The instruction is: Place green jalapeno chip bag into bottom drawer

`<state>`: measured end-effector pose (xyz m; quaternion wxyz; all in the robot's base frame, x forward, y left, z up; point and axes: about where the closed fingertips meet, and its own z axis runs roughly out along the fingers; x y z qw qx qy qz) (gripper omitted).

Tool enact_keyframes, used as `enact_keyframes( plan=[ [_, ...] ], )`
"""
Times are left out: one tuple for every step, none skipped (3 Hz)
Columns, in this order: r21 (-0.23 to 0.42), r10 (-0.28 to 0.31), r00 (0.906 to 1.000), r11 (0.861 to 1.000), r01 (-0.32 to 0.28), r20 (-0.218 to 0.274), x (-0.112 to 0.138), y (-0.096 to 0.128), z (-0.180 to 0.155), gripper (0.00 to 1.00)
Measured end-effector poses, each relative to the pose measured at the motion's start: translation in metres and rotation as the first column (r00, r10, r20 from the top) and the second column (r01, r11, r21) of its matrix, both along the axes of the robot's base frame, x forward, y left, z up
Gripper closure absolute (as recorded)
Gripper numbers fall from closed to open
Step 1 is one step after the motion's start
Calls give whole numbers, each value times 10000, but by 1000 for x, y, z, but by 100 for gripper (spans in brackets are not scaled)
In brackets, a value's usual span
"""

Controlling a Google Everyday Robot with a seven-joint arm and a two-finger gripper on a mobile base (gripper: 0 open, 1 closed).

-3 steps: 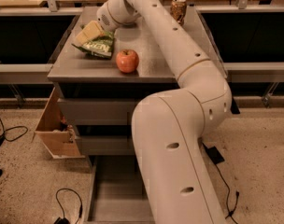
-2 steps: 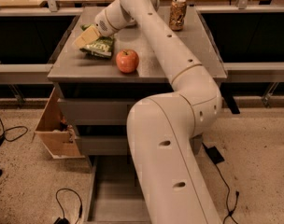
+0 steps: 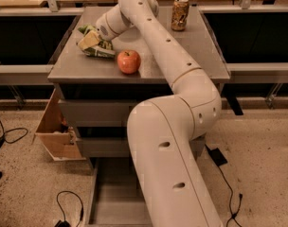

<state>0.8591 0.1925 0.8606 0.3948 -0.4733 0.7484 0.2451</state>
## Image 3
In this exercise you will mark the top grey drawer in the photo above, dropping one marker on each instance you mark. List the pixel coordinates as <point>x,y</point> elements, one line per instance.
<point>96,113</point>

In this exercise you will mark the cardboard box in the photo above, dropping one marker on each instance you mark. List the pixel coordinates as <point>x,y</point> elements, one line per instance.
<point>57,137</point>

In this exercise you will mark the middle grey drawer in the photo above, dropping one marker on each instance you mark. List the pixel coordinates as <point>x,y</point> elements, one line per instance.
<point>118,147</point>

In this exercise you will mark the green jalapeno chip bag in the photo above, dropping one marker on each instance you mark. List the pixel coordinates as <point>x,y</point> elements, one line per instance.
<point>104,49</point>

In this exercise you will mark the grey drawer cabinet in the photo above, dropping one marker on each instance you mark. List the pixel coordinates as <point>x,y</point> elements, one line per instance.
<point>78,77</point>

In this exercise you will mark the grey drawer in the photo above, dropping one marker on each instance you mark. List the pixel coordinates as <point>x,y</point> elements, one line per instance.
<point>118,147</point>
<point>116,198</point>
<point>96,113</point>

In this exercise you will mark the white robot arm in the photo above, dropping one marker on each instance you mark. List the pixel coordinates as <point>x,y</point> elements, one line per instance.
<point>159,129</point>

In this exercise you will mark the gold soda can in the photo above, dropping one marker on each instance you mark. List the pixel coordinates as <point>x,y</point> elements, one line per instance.
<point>180,12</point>

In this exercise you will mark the red apple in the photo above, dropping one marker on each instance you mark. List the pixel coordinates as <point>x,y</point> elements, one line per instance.
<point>128,61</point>

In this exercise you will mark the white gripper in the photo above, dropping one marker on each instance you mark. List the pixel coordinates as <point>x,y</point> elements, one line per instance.
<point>104,27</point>

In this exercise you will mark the bottom grey drawer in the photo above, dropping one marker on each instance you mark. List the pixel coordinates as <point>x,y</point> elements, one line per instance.
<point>116,198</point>

